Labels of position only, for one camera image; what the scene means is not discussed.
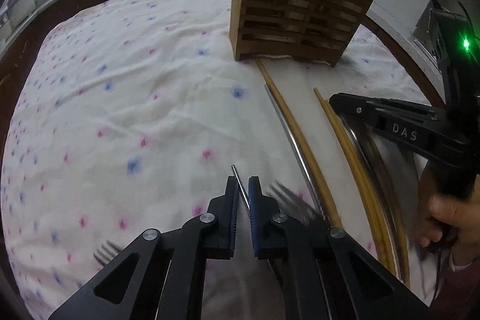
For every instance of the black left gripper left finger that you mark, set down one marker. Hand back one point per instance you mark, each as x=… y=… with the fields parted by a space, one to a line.
x=160 y=275

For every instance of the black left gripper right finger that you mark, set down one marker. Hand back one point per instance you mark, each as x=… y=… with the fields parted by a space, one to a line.
x=325 y=273

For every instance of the thin dark chopstick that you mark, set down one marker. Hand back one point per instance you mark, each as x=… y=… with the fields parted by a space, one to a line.
x=242 y=189

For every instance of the person's right hand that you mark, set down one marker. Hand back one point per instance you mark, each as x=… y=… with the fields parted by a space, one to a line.
x=435 y=208

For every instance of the steel fork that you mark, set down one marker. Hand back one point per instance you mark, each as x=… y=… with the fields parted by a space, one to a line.
x=293 y=205
x=106 y=253

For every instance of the black wok pan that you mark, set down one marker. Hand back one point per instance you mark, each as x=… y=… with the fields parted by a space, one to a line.
x=436 y=5

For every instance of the white floral tablecloth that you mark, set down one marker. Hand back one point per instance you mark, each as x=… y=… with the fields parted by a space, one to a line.
x=135 y=114

